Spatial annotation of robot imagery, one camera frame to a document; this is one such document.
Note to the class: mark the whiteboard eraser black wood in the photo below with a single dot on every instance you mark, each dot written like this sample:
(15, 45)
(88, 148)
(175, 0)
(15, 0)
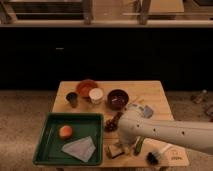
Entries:
(114, 150)

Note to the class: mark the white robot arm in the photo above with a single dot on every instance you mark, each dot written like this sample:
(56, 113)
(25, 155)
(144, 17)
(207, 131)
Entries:
(137, 121)

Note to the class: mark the white cup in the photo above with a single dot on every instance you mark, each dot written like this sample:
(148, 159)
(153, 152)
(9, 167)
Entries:
(96, 95)

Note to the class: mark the dark metal cup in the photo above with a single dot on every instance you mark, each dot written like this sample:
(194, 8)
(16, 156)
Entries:
(72, 98)

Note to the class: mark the wooden table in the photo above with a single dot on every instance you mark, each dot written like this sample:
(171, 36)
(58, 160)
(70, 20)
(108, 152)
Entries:
(153, 94)

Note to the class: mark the dark brown bowl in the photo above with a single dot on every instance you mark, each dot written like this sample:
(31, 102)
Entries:
(117, 99)

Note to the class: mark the orange bowl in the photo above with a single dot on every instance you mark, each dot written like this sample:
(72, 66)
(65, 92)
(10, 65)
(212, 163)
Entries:
(84, 86)

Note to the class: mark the yellow banana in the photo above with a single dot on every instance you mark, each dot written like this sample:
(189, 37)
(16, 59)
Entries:
(136, 100)

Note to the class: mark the bunch of dark grapes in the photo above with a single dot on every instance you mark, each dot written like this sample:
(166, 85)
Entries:
(112, 124)

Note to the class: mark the blue sponge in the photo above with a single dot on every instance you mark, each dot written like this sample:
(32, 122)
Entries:
(148, 112)

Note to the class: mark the orange fruit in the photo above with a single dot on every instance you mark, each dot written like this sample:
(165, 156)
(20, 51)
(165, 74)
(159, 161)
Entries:
(65, 132)

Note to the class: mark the green cucumber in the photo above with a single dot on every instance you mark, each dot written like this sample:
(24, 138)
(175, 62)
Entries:
(138, 146)

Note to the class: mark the green plastic tray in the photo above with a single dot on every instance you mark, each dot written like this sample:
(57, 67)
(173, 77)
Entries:
(69, 138)

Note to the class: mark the grey folded cloth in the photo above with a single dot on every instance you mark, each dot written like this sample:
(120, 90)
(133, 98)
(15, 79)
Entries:
(81, 149)

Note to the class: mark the white handled dish brush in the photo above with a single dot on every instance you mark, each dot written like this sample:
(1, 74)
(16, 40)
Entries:
(154, 157)

